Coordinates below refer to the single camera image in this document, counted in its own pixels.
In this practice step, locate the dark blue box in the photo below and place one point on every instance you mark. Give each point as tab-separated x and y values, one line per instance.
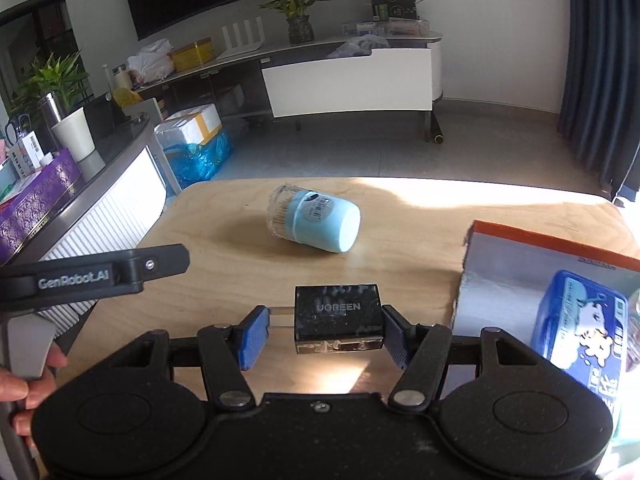
580	325

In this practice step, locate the grey plastic bag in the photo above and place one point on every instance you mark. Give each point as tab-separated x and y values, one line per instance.
357	46

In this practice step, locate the white ribbed console table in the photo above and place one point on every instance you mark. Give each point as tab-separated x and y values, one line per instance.
115	200

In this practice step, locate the scissors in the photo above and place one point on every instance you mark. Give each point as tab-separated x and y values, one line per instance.
17	127

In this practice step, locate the black wall charger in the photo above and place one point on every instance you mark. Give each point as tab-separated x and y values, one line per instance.
337	310

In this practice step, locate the white folding table panel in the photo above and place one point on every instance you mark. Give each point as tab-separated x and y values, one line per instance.
347	82

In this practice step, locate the dark blue curtain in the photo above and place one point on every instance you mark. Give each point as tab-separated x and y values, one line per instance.
600	85

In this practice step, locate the white router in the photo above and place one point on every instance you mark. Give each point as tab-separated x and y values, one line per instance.
240	50

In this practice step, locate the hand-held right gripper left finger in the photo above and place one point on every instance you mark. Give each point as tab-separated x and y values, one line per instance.
252	337

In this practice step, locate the black stand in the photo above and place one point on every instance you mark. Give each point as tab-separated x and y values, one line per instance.
100	115

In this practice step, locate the white foam box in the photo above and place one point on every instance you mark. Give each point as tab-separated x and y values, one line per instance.
187	127

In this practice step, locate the white plant pot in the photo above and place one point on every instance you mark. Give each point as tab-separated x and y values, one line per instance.
75	135

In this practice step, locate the white plastic bag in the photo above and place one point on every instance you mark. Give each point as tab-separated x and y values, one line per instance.
150	62

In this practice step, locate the blue plastic bag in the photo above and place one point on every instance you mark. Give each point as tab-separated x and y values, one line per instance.
200	160

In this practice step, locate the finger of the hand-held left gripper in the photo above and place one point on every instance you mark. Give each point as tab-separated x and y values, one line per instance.
160	260

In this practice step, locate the blue toothpick jar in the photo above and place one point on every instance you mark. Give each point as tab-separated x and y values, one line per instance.
325	220

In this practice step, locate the black printed box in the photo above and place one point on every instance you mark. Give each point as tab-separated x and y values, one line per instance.
392	5

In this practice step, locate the potted plant dark vase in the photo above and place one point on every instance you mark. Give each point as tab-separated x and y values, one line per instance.
300	30

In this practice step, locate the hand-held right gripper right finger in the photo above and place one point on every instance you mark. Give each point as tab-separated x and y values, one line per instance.
395	337

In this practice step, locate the orange cardboard box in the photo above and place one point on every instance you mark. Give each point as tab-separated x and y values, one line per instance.
500	280

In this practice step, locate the green leafy plant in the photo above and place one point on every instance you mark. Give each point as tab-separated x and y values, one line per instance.
50	77

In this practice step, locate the clear plastic boxes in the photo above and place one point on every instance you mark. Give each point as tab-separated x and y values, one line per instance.
395	29

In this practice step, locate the purple patterned box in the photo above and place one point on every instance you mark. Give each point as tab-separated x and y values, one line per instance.
35	210

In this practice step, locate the white printed carton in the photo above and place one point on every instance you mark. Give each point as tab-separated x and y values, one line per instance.
27	152

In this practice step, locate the white television stand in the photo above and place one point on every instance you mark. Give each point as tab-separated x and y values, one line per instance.
280	49

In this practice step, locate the person's left hand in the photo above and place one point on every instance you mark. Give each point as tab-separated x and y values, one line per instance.
30	392

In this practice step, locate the yellow bag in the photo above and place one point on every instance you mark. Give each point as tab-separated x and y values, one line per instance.
126	97

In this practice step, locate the yellow box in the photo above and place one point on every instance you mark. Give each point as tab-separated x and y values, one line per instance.
194	55

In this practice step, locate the black roll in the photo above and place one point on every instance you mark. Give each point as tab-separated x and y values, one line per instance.
438	136

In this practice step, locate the steel thermos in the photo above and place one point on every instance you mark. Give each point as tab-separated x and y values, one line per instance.
50	110

